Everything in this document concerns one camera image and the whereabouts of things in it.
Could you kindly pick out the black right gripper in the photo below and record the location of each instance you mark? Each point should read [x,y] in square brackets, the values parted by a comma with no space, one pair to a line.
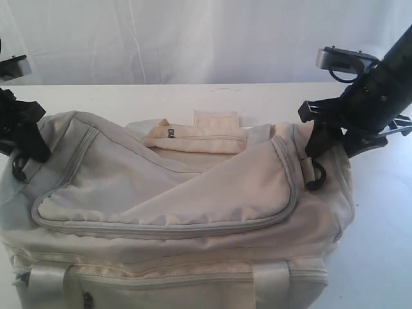
[366,111]

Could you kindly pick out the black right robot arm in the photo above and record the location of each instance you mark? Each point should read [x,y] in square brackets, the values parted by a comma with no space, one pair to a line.
[393,67]

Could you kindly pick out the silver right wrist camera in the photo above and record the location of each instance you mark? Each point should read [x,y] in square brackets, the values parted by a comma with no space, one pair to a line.
[345,61]

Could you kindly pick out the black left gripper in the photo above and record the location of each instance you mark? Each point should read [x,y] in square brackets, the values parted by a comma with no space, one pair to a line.
[19,124]

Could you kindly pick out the beige fabric duffel bag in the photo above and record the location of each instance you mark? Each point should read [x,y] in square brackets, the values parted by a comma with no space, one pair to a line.
[157,215]

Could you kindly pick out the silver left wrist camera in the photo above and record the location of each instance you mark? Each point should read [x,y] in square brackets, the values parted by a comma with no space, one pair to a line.
[14,67]

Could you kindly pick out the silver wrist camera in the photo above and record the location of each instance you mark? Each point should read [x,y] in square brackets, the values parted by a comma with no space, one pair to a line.
[345,61]
[14,67]

